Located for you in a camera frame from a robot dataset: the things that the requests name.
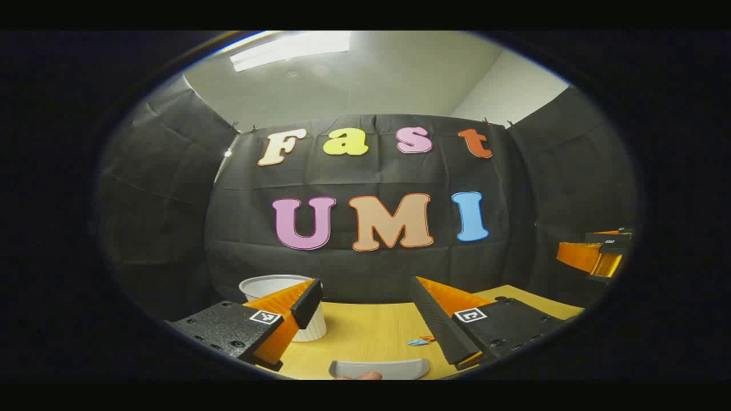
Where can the blue paper trash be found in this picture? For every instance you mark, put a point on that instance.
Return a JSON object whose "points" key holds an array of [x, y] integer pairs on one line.
{"points": [[417, 342]]}

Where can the grey plastic dustpan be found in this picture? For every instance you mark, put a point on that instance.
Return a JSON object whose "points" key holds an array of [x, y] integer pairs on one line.
{"points": [[388, 368]]}

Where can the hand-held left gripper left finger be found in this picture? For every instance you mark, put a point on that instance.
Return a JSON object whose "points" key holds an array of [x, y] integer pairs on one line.
{"points": [[306, 302]]}

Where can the wooden desktop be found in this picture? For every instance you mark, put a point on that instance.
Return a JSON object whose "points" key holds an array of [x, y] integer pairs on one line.
{"points": [[365, 337]]}

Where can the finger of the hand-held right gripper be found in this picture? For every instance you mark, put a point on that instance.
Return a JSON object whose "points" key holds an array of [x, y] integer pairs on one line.
{"points": [[606, 265], [577, 256]]}

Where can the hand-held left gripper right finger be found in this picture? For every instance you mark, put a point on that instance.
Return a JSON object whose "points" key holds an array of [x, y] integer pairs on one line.
{"points": [[437, 319]]}

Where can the white ribbed garbage bin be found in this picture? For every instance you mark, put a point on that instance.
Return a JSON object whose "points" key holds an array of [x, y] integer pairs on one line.
{"points": [[274, 283]]}

